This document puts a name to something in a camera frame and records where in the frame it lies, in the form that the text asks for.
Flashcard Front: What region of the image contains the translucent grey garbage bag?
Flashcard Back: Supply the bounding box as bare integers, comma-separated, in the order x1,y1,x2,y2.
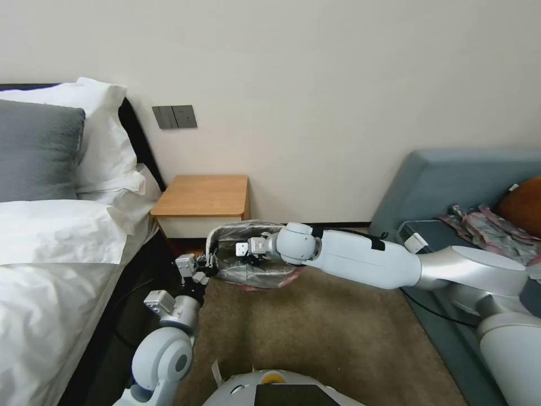
206,219,306,291

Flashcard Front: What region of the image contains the pink trash can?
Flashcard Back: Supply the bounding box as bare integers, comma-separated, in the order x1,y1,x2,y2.
234,264,306,292

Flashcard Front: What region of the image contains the wooden nightstand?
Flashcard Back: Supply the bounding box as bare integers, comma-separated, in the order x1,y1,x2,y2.
150,174,251,242

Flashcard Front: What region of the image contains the white mattress sheet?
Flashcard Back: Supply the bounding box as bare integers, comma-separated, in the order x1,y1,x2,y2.
136,163,163,208

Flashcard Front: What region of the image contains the brown rug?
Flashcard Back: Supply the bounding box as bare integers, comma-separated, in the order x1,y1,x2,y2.
172,265,467,406

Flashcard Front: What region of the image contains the white robot front shell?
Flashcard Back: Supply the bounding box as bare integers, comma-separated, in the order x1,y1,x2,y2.
201,368,350,406

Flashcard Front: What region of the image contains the white duvet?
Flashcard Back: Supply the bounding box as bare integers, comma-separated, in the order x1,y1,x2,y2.
0,197,158,406

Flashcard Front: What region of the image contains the black headboard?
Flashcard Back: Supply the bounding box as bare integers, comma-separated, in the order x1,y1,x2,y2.
0,82,166,192

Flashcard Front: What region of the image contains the large white pillow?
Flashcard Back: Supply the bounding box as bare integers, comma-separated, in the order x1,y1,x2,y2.
0,77,139,192

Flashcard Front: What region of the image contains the dark grey seat pad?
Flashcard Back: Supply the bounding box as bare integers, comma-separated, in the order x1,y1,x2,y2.
395,219,470,256

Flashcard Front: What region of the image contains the grey pillow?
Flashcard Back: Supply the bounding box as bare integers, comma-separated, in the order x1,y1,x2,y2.
0,99,86,203

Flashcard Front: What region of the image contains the grey-blue sofa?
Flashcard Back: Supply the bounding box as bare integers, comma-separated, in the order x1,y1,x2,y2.
369,148,541,406

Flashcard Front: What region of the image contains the patterned pink grey cloth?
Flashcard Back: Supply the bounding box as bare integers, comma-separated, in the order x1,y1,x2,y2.
437,204,541,280

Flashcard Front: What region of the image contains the orange cushion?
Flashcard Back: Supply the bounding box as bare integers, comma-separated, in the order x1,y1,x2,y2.
495,175,541,229

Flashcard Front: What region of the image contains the black bed frame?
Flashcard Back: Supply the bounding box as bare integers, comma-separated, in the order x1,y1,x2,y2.
72,230,212,406

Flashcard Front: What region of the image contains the black cable by left arm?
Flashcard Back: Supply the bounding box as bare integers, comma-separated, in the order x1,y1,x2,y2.
113,277,151,344

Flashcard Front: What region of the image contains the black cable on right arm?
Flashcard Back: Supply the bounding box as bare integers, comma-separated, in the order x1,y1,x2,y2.
312,226,388,252

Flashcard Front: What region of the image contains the grey wall switch panel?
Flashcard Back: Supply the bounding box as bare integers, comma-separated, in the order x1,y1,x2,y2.
152,104,198,129

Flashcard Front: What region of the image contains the black cable under right arm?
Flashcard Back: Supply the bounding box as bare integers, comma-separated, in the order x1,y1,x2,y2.
403,288,479,327

